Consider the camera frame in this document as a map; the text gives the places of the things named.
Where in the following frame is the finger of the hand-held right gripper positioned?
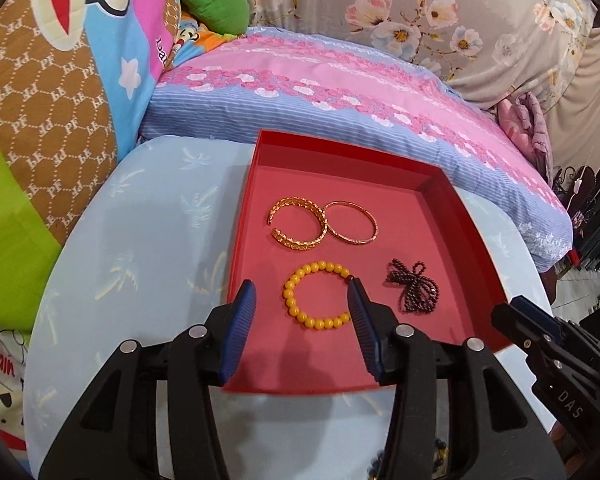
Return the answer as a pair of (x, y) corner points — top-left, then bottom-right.
(491, 303), (546, 356)
(511, 296), (563, 341)

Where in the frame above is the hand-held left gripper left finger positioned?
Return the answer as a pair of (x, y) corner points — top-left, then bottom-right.
(39, 280), (257, 480)

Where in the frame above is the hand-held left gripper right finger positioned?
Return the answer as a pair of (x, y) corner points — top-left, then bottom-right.
(346, 278), (566, 480)

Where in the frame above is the dark bead necklace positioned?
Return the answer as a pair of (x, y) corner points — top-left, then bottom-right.
(385, 258), (438, 313)

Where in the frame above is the yellow bead bracelet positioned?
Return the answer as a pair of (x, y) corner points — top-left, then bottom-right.
(282, 260), (355, 333)

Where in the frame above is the red shallow box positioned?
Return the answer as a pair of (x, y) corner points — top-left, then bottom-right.
(223, 129), (512, 395)

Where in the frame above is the gold chain bangle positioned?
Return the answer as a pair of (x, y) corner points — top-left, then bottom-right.
(267, 197), (329, 251)

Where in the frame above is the gold round bangle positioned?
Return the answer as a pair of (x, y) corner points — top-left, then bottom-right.
(323, 200), (380, 246)

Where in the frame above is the black and gold bead bracelet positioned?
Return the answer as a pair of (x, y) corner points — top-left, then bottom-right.
(370, 439), (451, 480)

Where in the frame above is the pink garment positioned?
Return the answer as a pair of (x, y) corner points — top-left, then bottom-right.
(497, 92), (553, 181)

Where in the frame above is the beige cloth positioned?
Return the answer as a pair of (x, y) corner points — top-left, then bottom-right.
(450, 25), (600, 171)

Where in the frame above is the pink and blue floral pillow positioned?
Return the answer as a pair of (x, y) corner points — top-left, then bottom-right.
(139, 27), (573, 273)

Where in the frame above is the cartoon monkey print blanket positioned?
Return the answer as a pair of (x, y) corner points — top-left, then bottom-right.
(0, 0), (186, 480)

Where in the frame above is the orange cartoon print pillow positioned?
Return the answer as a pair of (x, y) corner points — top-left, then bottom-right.
(174, 12), (241, 68)

